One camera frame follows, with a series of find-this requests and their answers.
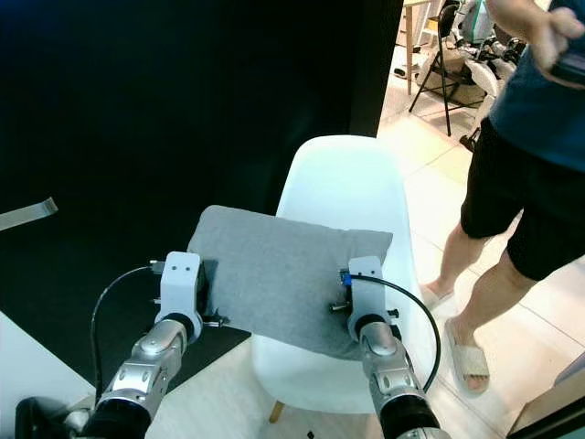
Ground grey fabric pillow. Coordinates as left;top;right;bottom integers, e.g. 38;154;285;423
187;205;394;360

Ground person in blue shirt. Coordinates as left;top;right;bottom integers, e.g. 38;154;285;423
420;0;585;396

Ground black handheld device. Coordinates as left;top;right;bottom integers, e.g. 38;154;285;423
548;46;585;90

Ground black floor mat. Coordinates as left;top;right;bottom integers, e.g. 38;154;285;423
0;219;252;394

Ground person's hand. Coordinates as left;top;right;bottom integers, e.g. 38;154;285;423
526;7;585;72

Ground white plastic shell chair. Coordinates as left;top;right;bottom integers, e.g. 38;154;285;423
251;135;435;423

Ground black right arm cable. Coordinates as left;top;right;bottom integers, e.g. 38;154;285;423
340;272;442;394

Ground black plastic device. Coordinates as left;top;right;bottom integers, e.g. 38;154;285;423
14;396;69;439

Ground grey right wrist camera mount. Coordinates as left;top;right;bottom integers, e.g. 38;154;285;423
346;256;388;341

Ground beige slide sandal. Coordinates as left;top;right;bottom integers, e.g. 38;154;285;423
420;282;453;310
445;316;492;396

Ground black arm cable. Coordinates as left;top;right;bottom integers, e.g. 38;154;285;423
91;263;167;403
340;272;442;394

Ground white humanoid robot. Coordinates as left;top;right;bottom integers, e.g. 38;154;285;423
439;0;527;152

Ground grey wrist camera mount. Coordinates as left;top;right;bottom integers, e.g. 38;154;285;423
160;252;207;341
346;256;388;341

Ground white plastic object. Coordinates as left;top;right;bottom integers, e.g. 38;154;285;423
64;407;97;435

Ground wooden edged furniture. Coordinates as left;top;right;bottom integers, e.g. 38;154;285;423
507;352;585;439

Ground grey flat bar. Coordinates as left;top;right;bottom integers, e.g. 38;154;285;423
0;197;59;231

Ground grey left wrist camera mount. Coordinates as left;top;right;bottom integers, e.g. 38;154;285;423
160;252;207;341

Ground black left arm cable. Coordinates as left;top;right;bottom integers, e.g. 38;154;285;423
91;263;167;403

